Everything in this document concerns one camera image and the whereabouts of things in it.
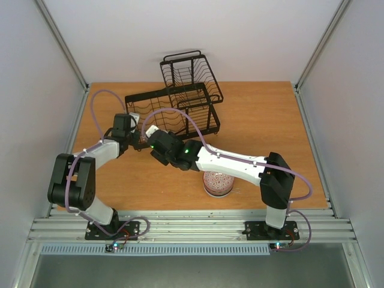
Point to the black wire dish rack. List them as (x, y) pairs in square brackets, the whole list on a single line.
[(190, 86)]

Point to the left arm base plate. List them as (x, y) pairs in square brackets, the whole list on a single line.
[(116, 230)]

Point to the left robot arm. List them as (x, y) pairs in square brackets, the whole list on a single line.
[(73, 182)]

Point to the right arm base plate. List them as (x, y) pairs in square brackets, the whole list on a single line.
[(260, 231)]

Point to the white bowl black diamonds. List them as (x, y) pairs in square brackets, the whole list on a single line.
[(217, 182)]

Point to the controller board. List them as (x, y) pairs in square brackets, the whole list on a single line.
[(114, 247), (279, 246)]

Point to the bottom bowl of stack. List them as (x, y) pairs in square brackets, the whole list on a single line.
[(219, 195)]

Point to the left controller board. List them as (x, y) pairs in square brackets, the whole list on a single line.
[(114, 247)]

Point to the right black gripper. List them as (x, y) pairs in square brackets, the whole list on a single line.
[(154, 144)]

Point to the grey slotted cable duct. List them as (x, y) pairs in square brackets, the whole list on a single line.
[(141, 249)]

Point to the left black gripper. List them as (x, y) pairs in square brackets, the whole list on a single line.
[(134, 143)]

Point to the right controller board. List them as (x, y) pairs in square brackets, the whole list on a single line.
[(279, 246)]

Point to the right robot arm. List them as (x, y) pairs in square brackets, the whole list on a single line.
[(271, 174)]

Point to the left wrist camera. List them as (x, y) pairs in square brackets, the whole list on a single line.
[(135, 118)]

